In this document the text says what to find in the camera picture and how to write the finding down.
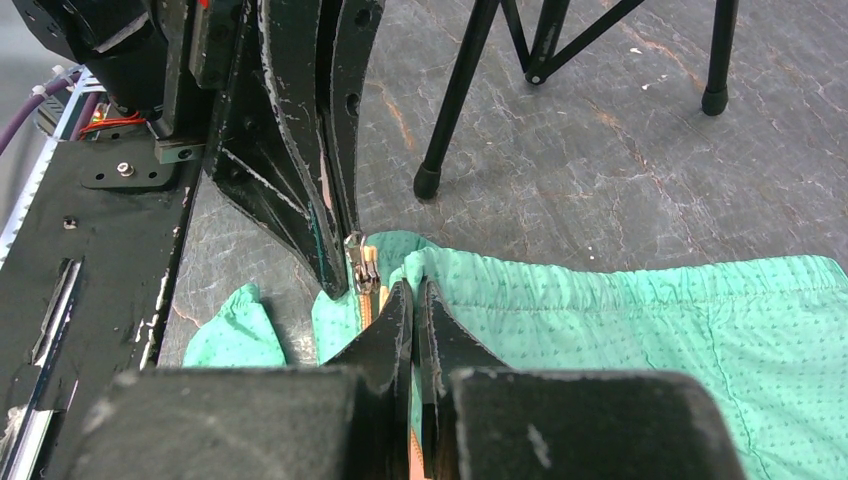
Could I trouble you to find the green and orange jacket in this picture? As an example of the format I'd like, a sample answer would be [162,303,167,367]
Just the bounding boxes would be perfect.
[182,230,848,480]

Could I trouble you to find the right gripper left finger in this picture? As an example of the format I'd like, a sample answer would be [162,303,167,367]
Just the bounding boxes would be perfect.
[68,281,413,479]

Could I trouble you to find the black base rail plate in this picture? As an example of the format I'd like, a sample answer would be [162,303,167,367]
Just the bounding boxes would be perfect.
[1,129,200,479]

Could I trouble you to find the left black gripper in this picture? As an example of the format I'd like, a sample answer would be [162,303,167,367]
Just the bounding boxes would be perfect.
[14,0,349,298]

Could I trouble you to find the black perforated music stand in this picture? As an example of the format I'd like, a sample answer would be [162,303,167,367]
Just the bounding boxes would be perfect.
[413,0,739,201]

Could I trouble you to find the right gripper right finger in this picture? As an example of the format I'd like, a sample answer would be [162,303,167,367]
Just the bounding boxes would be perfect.
[417,280,745,479]

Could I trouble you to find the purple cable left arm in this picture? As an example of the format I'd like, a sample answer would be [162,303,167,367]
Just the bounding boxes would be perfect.
[0,72,101,157]

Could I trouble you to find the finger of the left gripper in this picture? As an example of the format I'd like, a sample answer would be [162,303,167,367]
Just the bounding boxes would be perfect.
[316,0,384,234]

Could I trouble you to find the silver zipper slider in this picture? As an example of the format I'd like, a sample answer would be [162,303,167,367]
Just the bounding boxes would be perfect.
[344,231,381,295]

